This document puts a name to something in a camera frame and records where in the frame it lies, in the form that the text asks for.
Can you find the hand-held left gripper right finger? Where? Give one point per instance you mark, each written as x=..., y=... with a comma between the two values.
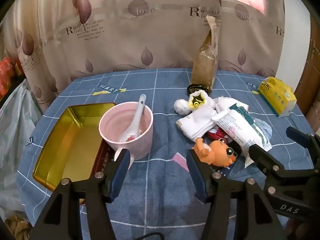
x=197, y=177

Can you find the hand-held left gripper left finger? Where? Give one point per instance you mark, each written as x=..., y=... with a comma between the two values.
x=119, y=173

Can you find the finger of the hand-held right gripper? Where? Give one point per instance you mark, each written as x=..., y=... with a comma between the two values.
x=303, y=138
x=261, y=158

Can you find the orange toy bear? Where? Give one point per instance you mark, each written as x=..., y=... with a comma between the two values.
x=217, y=152

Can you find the white wet wipes pack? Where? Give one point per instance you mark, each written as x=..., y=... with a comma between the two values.
x=237, y=130

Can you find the red and white plastic bag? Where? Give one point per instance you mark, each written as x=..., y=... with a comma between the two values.
x=216, y=134

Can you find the white towel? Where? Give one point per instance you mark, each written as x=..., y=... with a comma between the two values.
x=197, y=125

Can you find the gold and red tin box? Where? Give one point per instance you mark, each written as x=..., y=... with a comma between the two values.
x=70, y=142

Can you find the white fluffy pouch yellow lining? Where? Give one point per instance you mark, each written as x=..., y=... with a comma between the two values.
x=182, y=106

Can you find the light blue plastic wrapper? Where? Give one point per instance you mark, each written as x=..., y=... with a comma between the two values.
x=265, y=127

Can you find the pink ceramic mug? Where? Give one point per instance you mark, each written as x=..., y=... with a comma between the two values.
x=140, y=142

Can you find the yellow tissue pack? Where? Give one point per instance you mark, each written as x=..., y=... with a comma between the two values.
x=275, y=95

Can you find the brown wooden door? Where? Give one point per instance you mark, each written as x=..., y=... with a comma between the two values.
x=310, y=85

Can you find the white ceramic spoon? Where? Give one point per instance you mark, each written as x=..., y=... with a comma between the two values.
x=137, y=120

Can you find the blue checked tablecloth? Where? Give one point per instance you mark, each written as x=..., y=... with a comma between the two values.
x=160, y=130

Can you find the brown kraft paper bag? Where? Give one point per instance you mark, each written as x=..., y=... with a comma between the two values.
x=203, y=67

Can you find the tan cloth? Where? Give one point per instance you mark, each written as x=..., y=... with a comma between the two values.
x=17, y=227

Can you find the translucent plastic bag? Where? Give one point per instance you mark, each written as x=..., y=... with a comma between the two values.
x=15, y=120

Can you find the beige leaf print curtain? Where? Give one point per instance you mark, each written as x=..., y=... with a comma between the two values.
x=125, y=42

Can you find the red orange package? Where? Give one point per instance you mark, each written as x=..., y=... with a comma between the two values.
x=5, y=72

